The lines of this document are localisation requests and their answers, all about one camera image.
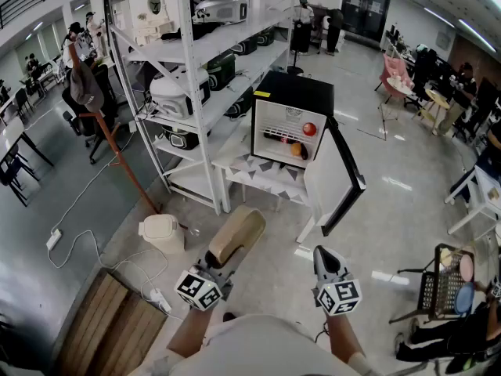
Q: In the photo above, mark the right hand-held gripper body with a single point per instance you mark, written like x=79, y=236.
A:
x=338, y=296

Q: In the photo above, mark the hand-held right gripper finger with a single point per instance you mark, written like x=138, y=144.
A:
x=339, y=269
x=320, y=265

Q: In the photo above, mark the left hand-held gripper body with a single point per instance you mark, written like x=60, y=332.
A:
x=199, y=290

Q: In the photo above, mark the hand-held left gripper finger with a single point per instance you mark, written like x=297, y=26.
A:
x=214, y=260
x=236, y=266

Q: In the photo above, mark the beige oval plastic bowl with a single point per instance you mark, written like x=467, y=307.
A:
x=236, y=231

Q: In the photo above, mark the black mini fridge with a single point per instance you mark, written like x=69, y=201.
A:
x=297, y=88

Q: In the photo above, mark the person's left forearm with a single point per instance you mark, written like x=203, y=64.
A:
x=193, y=331

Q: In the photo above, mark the person's right forearm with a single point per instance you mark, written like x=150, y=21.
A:
x=341, y=335

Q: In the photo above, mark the person's dark shoe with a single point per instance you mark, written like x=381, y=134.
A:
x=229, y=317

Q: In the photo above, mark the white power strip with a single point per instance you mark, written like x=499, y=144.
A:
x=161, y=301
x=54, y=239

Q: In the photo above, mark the beige trash bin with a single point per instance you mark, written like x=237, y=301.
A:
x=162, y=233

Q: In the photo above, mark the person's white shirt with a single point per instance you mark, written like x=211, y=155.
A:
x=254, y=347

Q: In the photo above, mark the white triangle-patterned table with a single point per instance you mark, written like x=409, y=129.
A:
x=250, y=172

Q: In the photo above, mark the wooden slatted pallet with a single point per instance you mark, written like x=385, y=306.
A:
x=109, y=327

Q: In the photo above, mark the pale yellow plate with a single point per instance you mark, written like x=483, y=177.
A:
x=445, y=255

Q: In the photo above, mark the dark eggplant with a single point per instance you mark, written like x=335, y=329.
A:
x=304, y=152

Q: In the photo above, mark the orange fruit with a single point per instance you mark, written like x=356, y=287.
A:
x=296, y=148

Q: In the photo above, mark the black rice cooker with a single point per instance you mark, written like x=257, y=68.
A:
x=266, y=37
x=181, y=138
x=239, y=102
x=244, y=46

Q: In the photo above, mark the blue plate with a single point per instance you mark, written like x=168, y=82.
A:
x=464, y=299

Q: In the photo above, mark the pink plate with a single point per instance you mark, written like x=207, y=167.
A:
x=466, y=266

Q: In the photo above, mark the brown wooden coat rack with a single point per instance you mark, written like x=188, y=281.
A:
x=125, y=167

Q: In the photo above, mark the dark soda bottle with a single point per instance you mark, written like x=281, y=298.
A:
x=275, y=136

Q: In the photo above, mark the red apple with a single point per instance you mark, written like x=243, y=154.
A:
x=309, y=129

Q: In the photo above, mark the white bench table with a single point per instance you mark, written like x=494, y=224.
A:
x=483, y=198

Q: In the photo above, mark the white rice cooker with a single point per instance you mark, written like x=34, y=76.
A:
x=176, y=92

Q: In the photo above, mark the dark green rice cooker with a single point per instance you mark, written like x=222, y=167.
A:
x=221, y=71

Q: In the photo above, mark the black office chair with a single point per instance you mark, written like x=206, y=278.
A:
x=103, y=104

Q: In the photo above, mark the white round side table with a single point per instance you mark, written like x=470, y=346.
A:
x=399, y=84

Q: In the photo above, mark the black floor stand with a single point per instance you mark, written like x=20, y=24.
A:
x=295, y=70

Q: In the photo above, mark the yellow round table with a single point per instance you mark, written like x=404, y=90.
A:
x=436, y=98

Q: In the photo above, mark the pink chair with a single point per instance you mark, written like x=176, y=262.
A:
x=393, y=71

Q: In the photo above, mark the white metal shelving rack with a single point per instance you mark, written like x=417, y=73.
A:
x=188, y=53

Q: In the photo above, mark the grey cap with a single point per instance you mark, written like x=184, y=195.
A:
x=86, y=88

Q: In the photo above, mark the black cloth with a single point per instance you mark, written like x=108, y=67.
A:
x=192, y=31

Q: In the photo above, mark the silver rice cooker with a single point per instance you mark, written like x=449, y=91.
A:
x=221, y=8

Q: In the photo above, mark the white vanity mirror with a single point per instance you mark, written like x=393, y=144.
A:
x=154, y=14

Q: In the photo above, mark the black double door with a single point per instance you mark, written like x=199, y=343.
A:
x=366, y=10

